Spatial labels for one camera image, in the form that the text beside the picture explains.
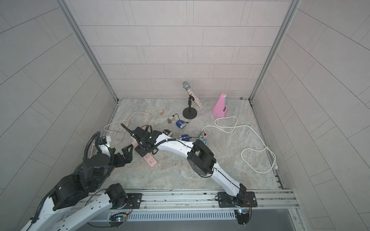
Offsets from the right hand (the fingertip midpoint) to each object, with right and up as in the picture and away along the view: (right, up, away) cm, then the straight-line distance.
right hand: (142, 149), depth 85 cm
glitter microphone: (+26, +39, +2) cm, 47 cm away
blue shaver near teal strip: (+25, +6, +7) cm, 26 cm away
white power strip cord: (+49, +12, +14) cm, 53 cm away
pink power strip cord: (-4, +14, -14) cm, 20 cm away
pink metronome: (+50, +24, +17) cm, 58 cm away
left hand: (0, +6, -18) cm, 19 cm away
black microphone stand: (+28, +22, +22) cm, 42 cm away
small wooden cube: (+6, +22, +22) cm, 32 cm away
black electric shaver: (+13, +8, +12) cm, 19 cm away
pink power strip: (+6, -7, -3) cm, 10 cm away
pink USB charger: (+37, +8, +2) cm, 38 cm away
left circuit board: (-6, -27, -20) cm, 34 cm away
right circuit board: (+54, -28, -16) cm, 63 cm away
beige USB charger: (+15, +17, +14) cm, 26 cm away
